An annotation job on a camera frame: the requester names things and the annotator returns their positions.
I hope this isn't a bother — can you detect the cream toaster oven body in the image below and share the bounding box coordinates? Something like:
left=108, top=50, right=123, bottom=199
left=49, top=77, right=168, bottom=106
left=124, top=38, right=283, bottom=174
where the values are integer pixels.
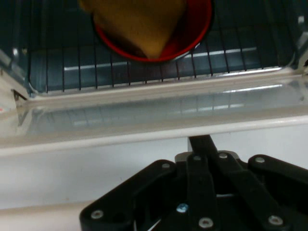
left=0, top=0, right=308, bottom=114

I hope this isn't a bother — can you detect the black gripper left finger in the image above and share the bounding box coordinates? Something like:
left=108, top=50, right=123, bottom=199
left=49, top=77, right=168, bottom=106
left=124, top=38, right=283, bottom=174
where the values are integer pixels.
left=80, top=136, right=218, bottom=231

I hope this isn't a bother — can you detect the red bowl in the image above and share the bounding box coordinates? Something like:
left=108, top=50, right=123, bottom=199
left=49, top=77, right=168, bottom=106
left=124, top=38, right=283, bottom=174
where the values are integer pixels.
left=90, top=0, right=215, bottom=64

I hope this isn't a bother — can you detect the oven door with bar handle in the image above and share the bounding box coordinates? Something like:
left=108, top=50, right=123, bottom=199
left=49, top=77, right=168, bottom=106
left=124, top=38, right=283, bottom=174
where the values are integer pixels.
left=0, top=67, right=308, bottom=157

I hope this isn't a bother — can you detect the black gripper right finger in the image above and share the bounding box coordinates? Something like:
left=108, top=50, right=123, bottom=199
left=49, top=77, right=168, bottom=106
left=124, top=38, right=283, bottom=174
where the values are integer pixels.
left=204, top=135, right=308, bottom=231

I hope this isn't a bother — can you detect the black wire oven rack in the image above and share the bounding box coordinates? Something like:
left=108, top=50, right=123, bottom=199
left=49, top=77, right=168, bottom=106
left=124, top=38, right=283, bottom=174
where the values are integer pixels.
left=26, top=0, right=297, bottom=94

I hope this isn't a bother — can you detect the yellow bread piece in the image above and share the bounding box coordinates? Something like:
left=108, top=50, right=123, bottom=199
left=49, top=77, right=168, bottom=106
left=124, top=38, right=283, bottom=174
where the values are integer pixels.
left=78, top=0, right=188, bottom=60

